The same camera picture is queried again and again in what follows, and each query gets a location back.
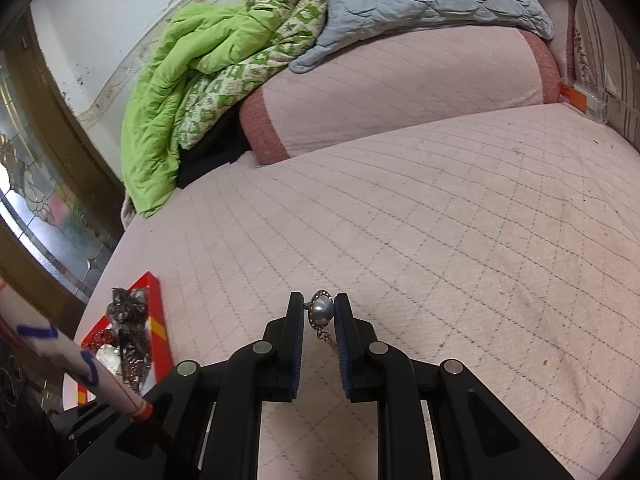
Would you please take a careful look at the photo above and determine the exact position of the green quilt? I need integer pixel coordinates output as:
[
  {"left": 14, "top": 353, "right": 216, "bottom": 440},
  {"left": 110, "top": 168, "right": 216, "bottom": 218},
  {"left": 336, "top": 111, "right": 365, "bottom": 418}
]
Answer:
[{"left": 120, "top": 0, "right": 328, "bottom": 218}]

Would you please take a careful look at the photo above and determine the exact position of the black cloth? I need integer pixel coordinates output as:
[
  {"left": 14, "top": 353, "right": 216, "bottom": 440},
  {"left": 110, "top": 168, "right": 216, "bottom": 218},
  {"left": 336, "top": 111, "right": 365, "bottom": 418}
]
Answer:
[{"left": 175, "top": 105, "right": 253, "bottom": 190}]

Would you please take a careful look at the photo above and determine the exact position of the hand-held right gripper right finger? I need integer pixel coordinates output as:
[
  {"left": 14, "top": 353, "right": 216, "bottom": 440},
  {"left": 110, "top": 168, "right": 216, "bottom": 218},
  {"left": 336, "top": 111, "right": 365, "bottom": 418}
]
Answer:
[{"left": 334, "top": 292, "right": 576, "bottom": 480}]

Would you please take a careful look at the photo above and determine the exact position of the pink bolster pillow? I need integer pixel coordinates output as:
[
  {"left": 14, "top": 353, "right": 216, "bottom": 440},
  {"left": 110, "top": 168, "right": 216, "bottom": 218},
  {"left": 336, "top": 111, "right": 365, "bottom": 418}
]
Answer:
[{"left": 239, "top": 25, "right": 561, "bottom": 166}]

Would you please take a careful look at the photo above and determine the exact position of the striped floral cushion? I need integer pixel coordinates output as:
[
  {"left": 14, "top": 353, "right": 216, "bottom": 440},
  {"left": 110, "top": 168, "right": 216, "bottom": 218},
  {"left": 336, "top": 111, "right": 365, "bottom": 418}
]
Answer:
[{"left": 570, "top": 0, "right": 640, "bottom": 148}]

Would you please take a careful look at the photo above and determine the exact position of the stained glass door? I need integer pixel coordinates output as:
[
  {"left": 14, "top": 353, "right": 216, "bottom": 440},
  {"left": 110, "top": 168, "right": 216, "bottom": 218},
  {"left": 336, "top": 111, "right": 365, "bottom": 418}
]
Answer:
[{"left": 0, "top": 10, "right": 126, "bottom": 321}]

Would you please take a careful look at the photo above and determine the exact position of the grey satin scrunchie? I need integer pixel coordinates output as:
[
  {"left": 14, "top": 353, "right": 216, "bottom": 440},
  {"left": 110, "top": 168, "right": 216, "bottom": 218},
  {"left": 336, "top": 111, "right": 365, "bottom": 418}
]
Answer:
[{"left": 116, "top": 317, "right": 152, "bottom": 356}]

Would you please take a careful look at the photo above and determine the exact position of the white cable with blue tape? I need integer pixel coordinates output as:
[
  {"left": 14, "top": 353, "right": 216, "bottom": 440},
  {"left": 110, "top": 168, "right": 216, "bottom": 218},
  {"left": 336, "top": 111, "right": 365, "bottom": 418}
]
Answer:
[{"left": 0, "top": 275, "right": 153, "bottom": 421}]

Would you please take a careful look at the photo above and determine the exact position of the red box with white inside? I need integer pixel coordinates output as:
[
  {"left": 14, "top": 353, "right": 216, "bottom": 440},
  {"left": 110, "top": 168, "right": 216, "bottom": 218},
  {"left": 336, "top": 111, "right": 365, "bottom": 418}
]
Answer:
[{"left": 75, "top": 271, "right": 173, "bottom": 406}]

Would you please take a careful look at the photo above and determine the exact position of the orange box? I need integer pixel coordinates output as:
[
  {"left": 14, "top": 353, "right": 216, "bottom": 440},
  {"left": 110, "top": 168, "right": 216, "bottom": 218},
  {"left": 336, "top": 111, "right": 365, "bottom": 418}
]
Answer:
[{"left": 559, "top": 80, "right": 608, "bottom": 123}]

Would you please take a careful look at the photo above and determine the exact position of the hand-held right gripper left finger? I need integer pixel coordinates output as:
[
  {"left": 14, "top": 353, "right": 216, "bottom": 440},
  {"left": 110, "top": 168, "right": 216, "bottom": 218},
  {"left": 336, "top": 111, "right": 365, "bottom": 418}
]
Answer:
[{"left": 57, "top": 290, "right": 306, "bottom": 480}]

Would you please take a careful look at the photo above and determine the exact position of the red polka dot scrunchie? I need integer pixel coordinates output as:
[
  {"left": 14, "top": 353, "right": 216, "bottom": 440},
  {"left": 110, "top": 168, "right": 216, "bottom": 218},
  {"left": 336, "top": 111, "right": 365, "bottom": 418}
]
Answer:
[{"left": 86, "top": 327, "right": 118, "bottom": 356}]

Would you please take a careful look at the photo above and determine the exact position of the black dotted sheer scrunchie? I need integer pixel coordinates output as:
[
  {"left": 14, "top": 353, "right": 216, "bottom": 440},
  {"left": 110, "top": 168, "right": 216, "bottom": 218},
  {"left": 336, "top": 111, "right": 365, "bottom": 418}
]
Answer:
[{"left": 109, "top": 287, "right": 151, "bottom": 323}]

